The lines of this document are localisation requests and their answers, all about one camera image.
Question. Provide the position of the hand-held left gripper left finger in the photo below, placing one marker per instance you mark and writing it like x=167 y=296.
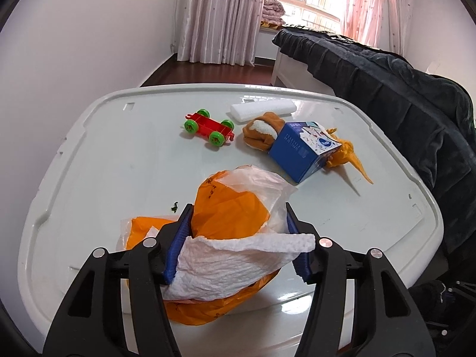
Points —
x=178 y=238

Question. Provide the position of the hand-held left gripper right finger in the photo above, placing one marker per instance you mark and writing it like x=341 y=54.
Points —
x=302 y=266

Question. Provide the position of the orange and white plastic bag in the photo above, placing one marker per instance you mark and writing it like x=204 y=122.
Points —
x=230 y=208

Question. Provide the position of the small dark crumb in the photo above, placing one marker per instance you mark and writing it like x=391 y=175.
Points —
x=174 y=206

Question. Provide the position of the white plastic table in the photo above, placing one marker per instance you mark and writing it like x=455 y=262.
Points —
x=111 y=163

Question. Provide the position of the blue paper carton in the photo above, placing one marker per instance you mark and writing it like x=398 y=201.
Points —
x=293 y=152

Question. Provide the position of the red toy car green wheels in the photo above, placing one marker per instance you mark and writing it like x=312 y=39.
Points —
x=206 y=124

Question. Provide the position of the orange toy dinosaur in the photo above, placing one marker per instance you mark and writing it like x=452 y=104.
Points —
x=346 y=156

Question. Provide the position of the orange plush slipper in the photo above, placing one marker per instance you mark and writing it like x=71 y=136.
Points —
x=256 y=137

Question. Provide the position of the white foam block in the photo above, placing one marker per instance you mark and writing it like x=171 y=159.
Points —
x=260 y=109

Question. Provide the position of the dark bed blanket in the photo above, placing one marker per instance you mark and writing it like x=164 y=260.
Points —
x=390 y=93

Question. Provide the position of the pink dotted curtain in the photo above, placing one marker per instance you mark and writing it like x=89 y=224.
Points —
x=219 y=15
x=366 y=11

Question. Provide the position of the stack of folded pink blankets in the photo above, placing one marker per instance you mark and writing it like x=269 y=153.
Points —
x=273 y=11

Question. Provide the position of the white bed frame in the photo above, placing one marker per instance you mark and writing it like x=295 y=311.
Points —
x=288 y=70

